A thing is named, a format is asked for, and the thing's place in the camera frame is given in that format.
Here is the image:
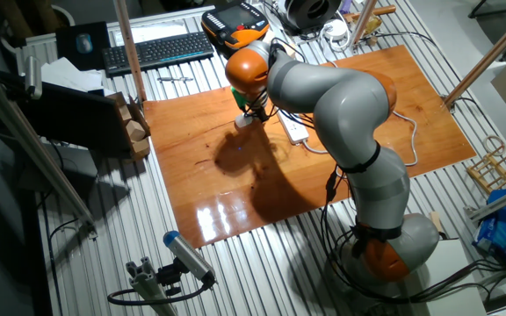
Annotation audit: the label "short aluminium bar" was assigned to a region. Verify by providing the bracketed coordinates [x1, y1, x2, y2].
[463, 179, 506, 223]

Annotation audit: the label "orange black teach pendant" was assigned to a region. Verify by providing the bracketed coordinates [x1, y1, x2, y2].
[200, 0, 271, 58]

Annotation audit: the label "silver metal post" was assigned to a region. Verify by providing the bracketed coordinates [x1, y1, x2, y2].
[349, 0, 380, 47]

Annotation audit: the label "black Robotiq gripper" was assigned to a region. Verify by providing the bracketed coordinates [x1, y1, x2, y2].
[247, 98, 271, 123]

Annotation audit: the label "black round spool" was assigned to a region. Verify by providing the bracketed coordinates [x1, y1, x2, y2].
[284, 0, 343, 32]

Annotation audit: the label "black mouse pad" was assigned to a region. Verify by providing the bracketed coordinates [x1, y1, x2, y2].
[54, 20, 112, 72]

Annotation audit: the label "black camera cable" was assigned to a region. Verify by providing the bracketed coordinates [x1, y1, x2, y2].
[106, 280, 213, 307]

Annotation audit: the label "orange wooden board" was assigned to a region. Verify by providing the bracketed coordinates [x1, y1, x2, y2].
[141, 43, 478, 250]

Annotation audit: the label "small wooden piece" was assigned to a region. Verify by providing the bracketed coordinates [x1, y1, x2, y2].
[428, 211, 445, 236]

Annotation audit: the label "silver camera on beam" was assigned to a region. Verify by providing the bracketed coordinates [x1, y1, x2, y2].
[23, 54, 44, 101]

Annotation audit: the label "brown cardboard box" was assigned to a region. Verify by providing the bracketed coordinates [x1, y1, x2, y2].
[105, 90, 152, 162]

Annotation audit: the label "black computer keyboard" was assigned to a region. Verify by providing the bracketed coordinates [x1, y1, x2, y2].
[101, 30, 215, 76]

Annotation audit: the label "white power strip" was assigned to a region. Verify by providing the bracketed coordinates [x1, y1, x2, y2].
[277, 109, 310, 146]

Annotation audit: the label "wooden rack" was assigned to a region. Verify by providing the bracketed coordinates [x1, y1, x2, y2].
[466, 134, 506, 195]

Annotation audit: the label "grey computer mouse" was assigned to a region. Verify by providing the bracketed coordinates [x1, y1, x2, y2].
[75, 32, 94, 55]

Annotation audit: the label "black monitor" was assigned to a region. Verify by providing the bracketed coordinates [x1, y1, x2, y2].
[0, 69, 125, 154]

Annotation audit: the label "aluminium profile camera mount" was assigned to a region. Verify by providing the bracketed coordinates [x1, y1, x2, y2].
[125, 256, 179, 316]

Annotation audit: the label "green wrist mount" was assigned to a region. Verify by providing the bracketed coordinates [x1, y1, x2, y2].
[229, 86, 249, 110]

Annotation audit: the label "brown wooden post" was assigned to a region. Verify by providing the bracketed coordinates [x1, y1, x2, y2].
[444, 2, 506, 109]
[112, 0, 148, 104]

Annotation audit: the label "white flat sheet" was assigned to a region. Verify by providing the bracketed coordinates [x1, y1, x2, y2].
[112, 19, 189, 47]

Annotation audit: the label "white crumpled papers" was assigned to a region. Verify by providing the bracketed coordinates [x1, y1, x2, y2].
[40, 56, 105, 96]

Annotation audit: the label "long aluminium beam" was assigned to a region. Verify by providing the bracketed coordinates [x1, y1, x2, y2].
[0, 61, 98, 241]

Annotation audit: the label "white round charger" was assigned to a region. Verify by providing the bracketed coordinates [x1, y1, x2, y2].
[322, 19, 351, 52]

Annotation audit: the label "wooden dowel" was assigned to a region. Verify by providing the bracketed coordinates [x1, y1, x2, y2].
[343, 4, 398, 24]

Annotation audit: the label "silver camera with blue cap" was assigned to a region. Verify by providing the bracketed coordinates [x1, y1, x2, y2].
[163, 230, 217, 286]

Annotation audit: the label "white bulb holder with bulb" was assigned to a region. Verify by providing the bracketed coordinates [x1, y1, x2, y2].
[234, 111, 257, 129]

